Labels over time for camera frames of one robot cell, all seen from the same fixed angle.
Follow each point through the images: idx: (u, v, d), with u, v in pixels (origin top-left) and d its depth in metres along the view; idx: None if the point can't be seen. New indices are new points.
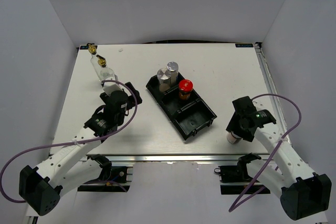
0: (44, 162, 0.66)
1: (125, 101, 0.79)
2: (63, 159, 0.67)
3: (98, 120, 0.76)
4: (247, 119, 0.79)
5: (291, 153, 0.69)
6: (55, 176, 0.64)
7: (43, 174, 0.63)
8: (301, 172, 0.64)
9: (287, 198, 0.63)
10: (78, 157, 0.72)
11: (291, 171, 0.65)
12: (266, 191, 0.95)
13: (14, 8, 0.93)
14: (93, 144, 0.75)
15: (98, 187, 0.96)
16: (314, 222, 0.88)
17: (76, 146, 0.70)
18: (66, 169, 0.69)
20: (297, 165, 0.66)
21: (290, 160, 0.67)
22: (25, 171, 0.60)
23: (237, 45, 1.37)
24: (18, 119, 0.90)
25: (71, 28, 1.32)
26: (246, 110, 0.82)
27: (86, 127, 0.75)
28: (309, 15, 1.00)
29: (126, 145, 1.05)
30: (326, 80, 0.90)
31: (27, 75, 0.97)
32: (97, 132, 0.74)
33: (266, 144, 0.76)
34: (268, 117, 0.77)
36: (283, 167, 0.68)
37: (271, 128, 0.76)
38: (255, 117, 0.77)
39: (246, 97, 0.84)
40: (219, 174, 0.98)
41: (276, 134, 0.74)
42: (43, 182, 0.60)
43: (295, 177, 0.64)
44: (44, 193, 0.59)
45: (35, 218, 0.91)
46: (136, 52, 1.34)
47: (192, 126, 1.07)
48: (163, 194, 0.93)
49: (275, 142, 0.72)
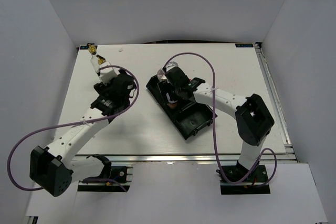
0: (54, 142, 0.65)
1: (131, 82, 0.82)
2: (73, 138, 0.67)
3: (104, 101, 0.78)
4: (185, 90, 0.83)
5: (225, 93, 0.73)
6: (66, 155, 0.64)
7: (55, 153, 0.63)
8: (237, 102, 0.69)
9: (243, 130, 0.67)
10: (87, 137, 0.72)
11: (230, 105, 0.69)
12: (266, 191, 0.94)
13: (14, 9, 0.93)
14: (101, 124, 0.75)
15: (97, 187, 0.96)
16: (314, 222, 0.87)
17: (85, 125, 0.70)
18: (76, 149, 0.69)
20: (232, 98, 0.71)
21: (226, 98, 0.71)
22: (36, 152, 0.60)
23: (237, 45, 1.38)
24: (19, 118, 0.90)
25: (71, 28, 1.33)
26: (180, 81, 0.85)
27: (93, 108, 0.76)
28: (308, 14, 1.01)
29: (126, 145, 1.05)
30: (325, 79, 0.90)
31: (27, 74, 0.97)
32: (104, 112, 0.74)
33: (207, 102, 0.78)
34: (198, 81, 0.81)
36: (226, 108, 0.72)
37: (203, 86, 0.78)
38: (189, 86, 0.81)
39: (176, 70, 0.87)
40: (219, 174, 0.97)
41: (208, 88, 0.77)
42: (55, 161, 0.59)
43: (234, 107, 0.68)
44: (58, 171, 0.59)
45: (35, 219, 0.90)
46: (136, 52, 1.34)
47: (192, 126, 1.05)
48: (163, 194, 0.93)
49: (210, 94, 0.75)
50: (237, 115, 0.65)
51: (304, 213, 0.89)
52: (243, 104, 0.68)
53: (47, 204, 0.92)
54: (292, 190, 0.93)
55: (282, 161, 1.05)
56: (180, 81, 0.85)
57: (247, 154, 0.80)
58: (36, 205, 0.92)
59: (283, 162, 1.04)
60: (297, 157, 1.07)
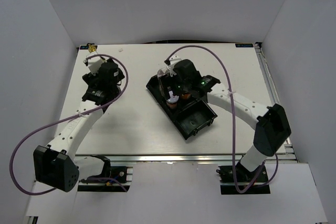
0: (55, 139, 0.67)
1: (116, 68, 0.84)
2: (72, 131, 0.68)
3: (95, 92, 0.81)
4: (196, 89, 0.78)
5: (244, 99, 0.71)
6: (70, 148, 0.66)
7: (59, 148, 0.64)
8: (259, 112, 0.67)
9: (260, 140, 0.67)
10: (85, 128, 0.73)
11: (250, 114, 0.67)
12: (266, 191, 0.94)
13: (15, 8, 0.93)
14: (96, 115, 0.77)
15: (97, 187, 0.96)
16: (314, 222, 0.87)
17: (82, 117, 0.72)
18: (78, 141, 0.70)
20: (253, 107, 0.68)
21: (245, 106, 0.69)
22: (40, 151, 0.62)
23: (237, 45, 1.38)
24: (19, 118, 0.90)
25: (71, 28, 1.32)
26: (191, 78, 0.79)
27: (85, 100, 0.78)
28: (308, 14, 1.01)
29: (126, 145, 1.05)
30: (325, 79, 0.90)
31: (27, 74, 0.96)
32: (97, 102, 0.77)
33: (221, 105, 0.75)
34: (212, 81, 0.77)
36: (244, 115, 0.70)
37: (218, 87, 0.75)
38: (202, 86, 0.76)
39: (190, 64, 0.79)
40: (219, 174, 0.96)
41: (224, 91, 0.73)
42: (61, 155, 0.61)
43: (256, 117, 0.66)
44: (64, 163, 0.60)
45: (35, 219, 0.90)
46: (136, 52, 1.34)
47: (192, 126, 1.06)
48: (163, 194, 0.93)
49: (227, 98, 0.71)
50: (259, 126, 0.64)
51: (304, 213, 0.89)
52: (264, 115, 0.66)
53: (47, 204, 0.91)
54: (292, 190, 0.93)
55: (283, 161, 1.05)
56: (192, 78, 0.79)
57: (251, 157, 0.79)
58: (36, 205, 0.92)
59: (282, 162, 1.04)
60: (297, 157, 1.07)
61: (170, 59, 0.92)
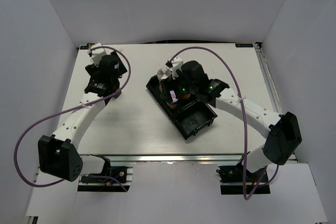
0: (59, 128, 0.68)
1: (117, 61, 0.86)
2: (76, 121, 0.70)
3: (97, 84, 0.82)
4: (203, 93, 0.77)
5: (254, 106, 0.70)
6: (74, 137, 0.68)
7: (63, 137, 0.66)
8: (270, 119, 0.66)
9: (269, 148, 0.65)
10: (88, 119, 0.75)
11: (262, 123, 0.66)
12: (266, 191, 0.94)
13: (15, 9, 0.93)
14: (98, 107, 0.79)
15: (97, 187, 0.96)
16: (314, 222, 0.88)
17: (85, 108, 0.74)
18: (81, 131, 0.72)
20: (264, 114, 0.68)
21: (256, 113, 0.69)
22: (44, 140, 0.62)
23: (237, 45, 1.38)
24: (19, 118, 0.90)
25: (71, 28, 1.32)
26: (200, 82, 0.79)
27: (86, 92, 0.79)
28: (308, 15, 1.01)
29: (125, 145, 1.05)
30: (325, 80, 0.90)
31: (27, 73, 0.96)
32: (99, 94, 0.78)
33: (230, 110, 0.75)
34: (220, 85, 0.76)
36: (253, 123, 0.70)
37: (228, 93, 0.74)
38: (210, 91, 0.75)
39: (199, 67, 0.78)
40: (219, 174, 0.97)
41: (234, 96, 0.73)
42: (65, 144, 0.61)
43: (268, 126, 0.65)
44: (70, 152, 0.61)
45: (35, 219, 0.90)
46: (136, 52, 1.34)
47: (192, 126, 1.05)
48: (163, 193, 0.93)
49: (237, 105, 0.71)
50: (270, 135, 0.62)
51: (304, 213, 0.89)
52: (276, 124, 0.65)
53: (47, 204, 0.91)
54: (292, 191, 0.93)
55: None
56: (200, 82, 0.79)
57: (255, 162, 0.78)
58: (36, 205, 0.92)
59: None
60: (297, 157, 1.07)
61: (171, 61, 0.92)
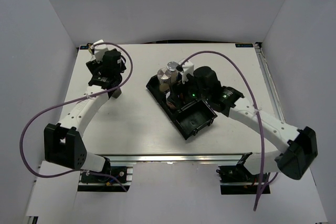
0: (64, 118, 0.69)
1: (119, 56, 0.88)
2: (82, 110, 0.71)
3: (100, 78, 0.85)
4: (217, 102, 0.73)
5: (271, 119, 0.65)
6: (80, 125, 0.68)
7: (69, 125, 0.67)
8: (289, 134, 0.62)
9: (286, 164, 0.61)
10: (92, 110, 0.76)
11: (280, 137, 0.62)
12: (266, 191, 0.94)
13: (15, 9, 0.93)
14: (102, 99, 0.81)
15: (97, 187, 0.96)
16: (314, 222, 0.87)
17: (90, 99, 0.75)
18: (85, 121, 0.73)
20: (282, 128, 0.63)
21: (273, 127, 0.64)
22: (50, 127, 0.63)
23: (237, 45, 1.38)
24: (19, 118, 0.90)
25: (71, 28, 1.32)
26: (213, 89, 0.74)
27: (91, 85, 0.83)
28: (308, 15, 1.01)
29: (125, 145, 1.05)
30: (325, 80, 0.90)
31: (27, 73, 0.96)
32: (103, 86, 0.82)
33: (244, 121, 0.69)
34: (235, 94, 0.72)
36: (270, 136, 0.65)
37: (243, 103, 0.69)
38: (223, 99, 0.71)
39: (212, 74, 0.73)
40: (219, 174, 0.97)
41: (250, 107, 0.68)
42: (71, 131, 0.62)
43: (286, 141, 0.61)
44: (75, 139, 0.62)
45: (35, 219, 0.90)
46: (136, 52, 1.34)
47: (192, 126, 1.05)
48: (163, 193, 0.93)
49: (253, 116, 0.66)
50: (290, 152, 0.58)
51: (304, 213, 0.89)
52: (295, 139, 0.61)
53: (47, 204, 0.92)
54: (292, 191, 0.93)
55: None
56: (213, 90, 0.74)
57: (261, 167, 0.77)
58: (36, 205, 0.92)
59: None
60: None
61: (182, 65, 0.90)
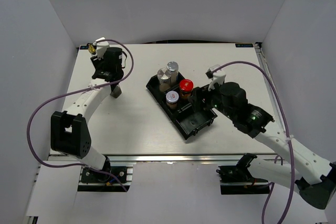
0: (71, 107, 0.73)
1: (121, 52, 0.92)
2: (87, 100, 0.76)
3: (103, 73, 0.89)
4: (242, 122, 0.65)
5: (303, 150, 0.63)
6: (85, 113, 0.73)
7: (75, 112, 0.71)
8: (321, 169, 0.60)
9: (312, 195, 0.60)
10: (96, 101, 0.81)
11: (312, 170, 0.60)
12: (266, 191, 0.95)
13: (15, 8, 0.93)
14: (104, 91, 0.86)
15: (97, 187, 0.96)
16: (314, 222, 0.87)
17: (94, 90, 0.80)
18: (90, 110, 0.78)
20: (313, 161, 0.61)
21: (305, 159, 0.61)
22: (56, 115, 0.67)
23: (237, 45, 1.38)
24: (19, 118, 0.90)
25: (71, 28, 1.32)
26: (240, 109, 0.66)
27: (94, 78, 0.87)
28: (308, 15, 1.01)
29: (126, 145, 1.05)
30: (325, 80, 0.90)
31: (27, 73, 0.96)
32: (106, 80, 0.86)
33: (272, 147, 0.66)
34: (263, 116, 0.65)
36: (299, 168, 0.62)
37: (272, 128, 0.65)
38: (251, 120, 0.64)
39: (242, 92, 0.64)
40: (219, 174, 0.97)
41: (280, 134, 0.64)
42: (76, 119, 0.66)
43: (318, 176, 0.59)
44: (81, 126, 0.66)
45: (35, 219, 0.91)
46: (136, 52, 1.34)
47: (193, 126, 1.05)
48: (163, 194, 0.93)
49: (285, 145, 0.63)
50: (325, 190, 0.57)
51: (304, 213, 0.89)
52: (328, 174, 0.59)
53: (48, 204, 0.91)
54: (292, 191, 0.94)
55: None
56: (240, 109, 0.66)
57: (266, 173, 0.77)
58: (36, 205, 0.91)
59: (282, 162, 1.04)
60: None
61: (214, 72, 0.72)
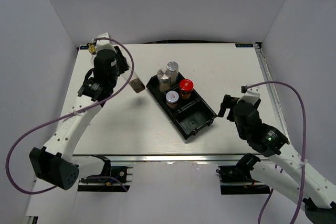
0: (50, 140, 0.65)
1: (113, 58, 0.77)
2: (68, 131, 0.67)
3: (92, 85, 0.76)
4: (257, 141, 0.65)
5: (316, 176, 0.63)
6: (65, 149, 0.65)
7: (54, 150, 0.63)
8: (332, 195, 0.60)
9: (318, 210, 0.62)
10: (81, 127, 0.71)
11: (323, 196, 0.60)
12: (266, 191, 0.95)
13: (15, 8, 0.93)
14: (92, 112, 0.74)
15: (97, 187, 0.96)
16: None
17: (77, 116, 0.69)
18: (74, 140, 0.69)
20: (325, 187, 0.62)
21: (317, 184, 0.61)
22: (33, 154, 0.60)
23: (237, 45, 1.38)
24: (19, 118, 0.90)
25: (71, 28, 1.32)
26: (254, 128, 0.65)
27: (80, 95, 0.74)
28: (308, 15, 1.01)
29: (126, 144, 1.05)
30: (325, 80, 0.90)
31: (27, 73, 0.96)
32: (93, 98, 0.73)
33: (284, 169, 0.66)
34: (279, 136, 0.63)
36: (309, 191, 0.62)
37: (286, 151, 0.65)
38: (266, 141, 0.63)
39: (254, 111, 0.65)
40: (219, 174, 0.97)
41: (295, 157, 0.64)
42: (55, 159, 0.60)
43: (328, 202, 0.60)
44: (61, 167, 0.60)
45: (35, 219, 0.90)
46: (136, 52, 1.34)
47: (192, 126, 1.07)
48: (163, 193, 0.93)
49: (298, 169, 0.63)
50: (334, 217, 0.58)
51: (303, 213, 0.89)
52: None
53: (48, 204, 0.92)
54: None
55: None
56: (254, 129, 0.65)
57: (267, 180, 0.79)
58: (36, 205, 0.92)
59: None
60: None
61: (249, 88, 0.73)
